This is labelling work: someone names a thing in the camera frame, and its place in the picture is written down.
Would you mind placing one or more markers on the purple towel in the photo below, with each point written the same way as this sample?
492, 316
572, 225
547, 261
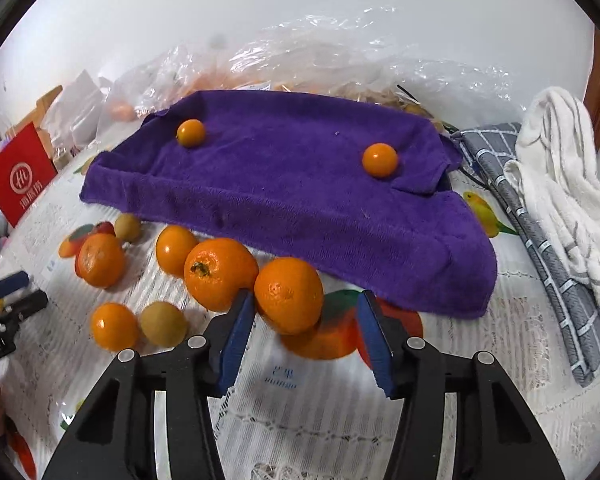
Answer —
290, 185

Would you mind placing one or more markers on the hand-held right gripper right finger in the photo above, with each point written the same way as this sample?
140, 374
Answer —
375, 345

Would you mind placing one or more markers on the small clear plastic bag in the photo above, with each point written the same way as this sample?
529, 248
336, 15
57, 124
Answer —
155, 77

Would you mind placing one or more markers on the white striped towel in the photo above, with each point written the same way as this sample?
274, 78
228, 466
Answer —
560, 175

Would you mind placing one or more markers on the orange mandarin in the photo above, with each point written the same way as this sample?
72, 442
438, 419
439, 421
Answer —
101, 260
289, 295
122, 111
220, 274

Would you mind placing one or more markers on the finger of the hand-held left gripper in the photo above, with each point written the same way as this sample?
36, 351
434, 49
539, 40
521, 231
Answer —
27, 306
10, 283

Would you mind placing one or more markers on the small brown round fruit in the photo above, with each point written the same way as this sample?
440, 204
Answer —
128, 226
163, 323

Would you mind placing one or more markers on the red paper bag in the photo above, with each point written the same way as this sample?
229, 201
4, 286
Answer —
20, 175

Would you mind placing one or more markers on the fruit print tablecloth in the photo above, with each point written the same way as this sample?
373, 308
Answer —
300, 410

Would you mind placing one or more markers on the cardboard box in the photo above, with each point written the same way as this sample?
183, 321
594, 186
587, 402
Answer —
47, 100

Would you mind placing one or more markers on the white plastic bag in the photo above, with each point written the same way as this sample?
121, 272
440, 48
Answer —
80, 97

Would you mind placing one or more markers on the grey checked cloth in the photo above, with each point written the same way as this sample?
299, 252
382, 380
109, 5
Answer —
545, 265

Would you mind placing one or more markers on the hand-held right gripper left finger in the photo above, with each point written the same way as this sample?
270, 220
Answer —
237, 340

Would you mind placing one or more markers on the large clear plastic bag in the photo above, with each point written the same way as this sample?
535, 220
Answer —
340, 50

